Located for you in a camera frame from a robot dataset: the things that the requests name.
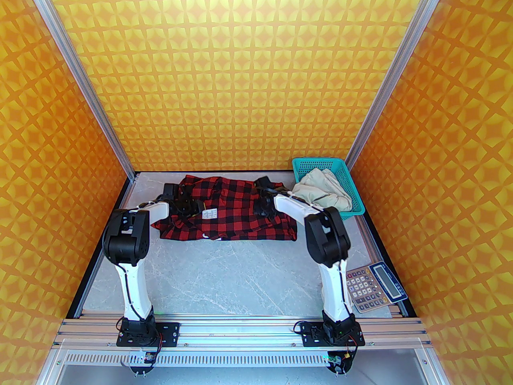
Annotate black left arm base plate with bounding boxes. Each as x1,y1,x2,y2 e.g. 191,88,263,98
116,322,180,348

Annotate aluminium frame post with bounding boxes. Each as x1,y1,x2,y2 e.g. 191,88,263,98
345,0,449,169
20,0,137,181

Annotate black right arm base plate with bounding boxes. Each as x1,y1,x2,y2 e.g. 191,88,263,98
300,322,366,348

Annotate teal plastic basket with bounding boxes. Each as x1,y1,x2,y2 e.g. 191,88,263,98
292,157,366,220

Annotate cream drawstring shorts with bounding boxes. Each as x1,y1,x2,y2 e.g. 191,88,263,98
291,169,353,213

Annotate grey desk calculator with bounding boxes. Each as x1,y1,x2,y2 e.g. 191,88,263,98
345,261,408,314

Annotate aluminium mounting rail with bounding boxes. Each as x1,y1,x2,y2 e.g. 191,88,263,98
52,314,435,350

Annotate red black plaid shirt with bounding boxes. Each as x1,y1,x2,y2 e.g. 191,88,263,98
150,176,298,241

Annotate small electronics board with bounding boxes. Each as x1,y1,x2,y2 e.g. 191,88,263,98
129,349,162,376
325,349,354,376

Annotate perforated metal strip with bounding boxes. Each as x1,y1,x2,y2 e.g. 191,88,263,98
48,349,437,367

